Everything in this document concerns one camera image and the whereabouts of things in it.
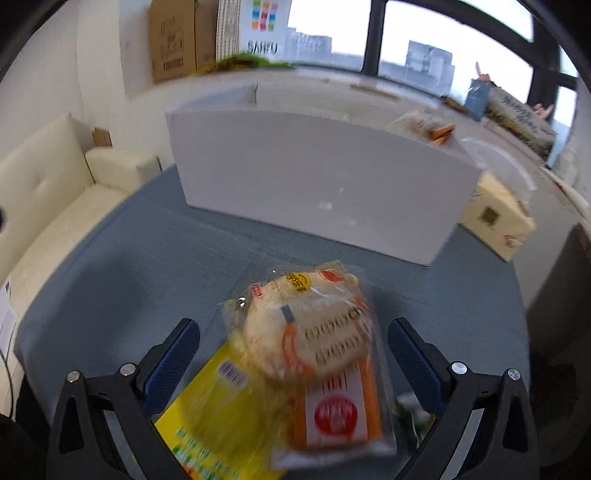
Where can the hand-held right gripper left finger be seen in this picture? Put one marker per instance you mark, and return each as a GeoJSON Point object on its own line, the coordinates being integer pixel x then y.
{"type": "Point", "coordinates": [173, 362]}

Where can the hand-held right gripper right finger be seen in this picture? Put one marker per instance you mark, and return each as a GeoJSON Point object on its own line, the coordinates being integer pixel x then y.
{"type": "Point", "coordinates": [415, 364]}

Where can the clear bun packet orange label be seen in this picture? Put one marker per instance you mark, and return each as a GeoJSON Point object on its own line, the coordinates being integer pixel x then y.
{"type": "Point", "coordinates": [309, 341]}

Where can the white rectangular box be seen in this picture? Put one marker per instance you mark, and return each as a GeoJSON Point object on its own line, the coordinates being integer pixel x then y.
{"type": "Point", "coordinates": [300, 175]}

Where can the white bun packet orange corner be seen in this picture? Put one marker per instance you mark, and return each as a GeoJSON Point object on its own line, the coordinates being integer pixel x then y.
{"type": "Point", "coordinates": [422, 123]}

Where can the long green snack packet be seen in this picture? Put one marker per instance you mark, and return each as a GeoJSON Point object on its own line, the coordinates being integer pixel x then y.
{"type": "Point", "coordinates": [415, 415]}

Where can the large yellow snack packet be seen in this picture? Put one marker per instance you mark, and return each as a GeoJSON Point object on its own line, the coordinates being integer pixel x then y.
{"type": "Point", "coordinates": [207, 415]}

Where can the cream yellow tissue box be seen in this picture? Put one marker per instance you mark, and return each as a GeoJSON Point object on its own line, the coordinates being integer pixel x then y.
{"type": "Point", "coordinates": [496, 217]}

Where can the white paper sheet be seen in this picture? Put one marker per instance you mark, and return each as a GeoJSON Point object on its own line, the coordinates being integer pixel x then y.
{"type": "Point", "coordinates": [7, 314]}

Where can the cream leather sofa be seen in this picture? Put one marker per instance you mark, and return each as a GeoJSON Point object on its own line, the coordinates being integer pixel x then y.
{"type": "Point", "coordinates": [46, 198]}

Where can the brown cardboard piece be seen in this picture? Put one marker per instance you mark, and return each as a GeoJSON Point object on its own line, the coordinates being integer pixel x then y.
{"type": "Point", "coordinates": [101, 136]}

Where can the landscape printed tissue box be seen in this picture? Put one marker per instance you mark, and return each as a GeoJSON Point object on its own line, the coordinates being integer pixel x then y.
{"type": "Point", "coordinates": [521, 117]}

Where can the blue paper bag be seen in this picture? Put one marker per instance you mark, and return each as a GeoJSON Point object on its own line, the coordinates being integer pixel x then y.
{"type": "Point", "coordinates": [478, 99]}

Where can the pile of green packets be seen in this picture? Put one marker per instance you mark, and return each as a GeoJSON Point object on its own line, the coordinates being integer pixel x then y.
{"type": "Point", "coordinates": [249, 62]}

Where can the brown cardboard box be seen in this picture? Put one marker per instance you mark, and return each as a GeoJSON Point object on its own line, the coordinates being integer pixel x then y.
{"type": "Point", "coordinates": [178, 37]}

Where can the white dotted shopping bag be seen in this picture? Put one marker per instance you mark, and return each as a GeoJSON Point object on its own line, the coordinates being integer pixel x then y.
{"type": "Point", "coordinates": [258, 27]}

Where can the black window frame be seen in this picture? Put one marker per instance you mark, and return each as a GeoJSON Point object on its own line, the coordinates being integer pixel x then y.
{"type": "Point", "coordinates": [374, 37]}

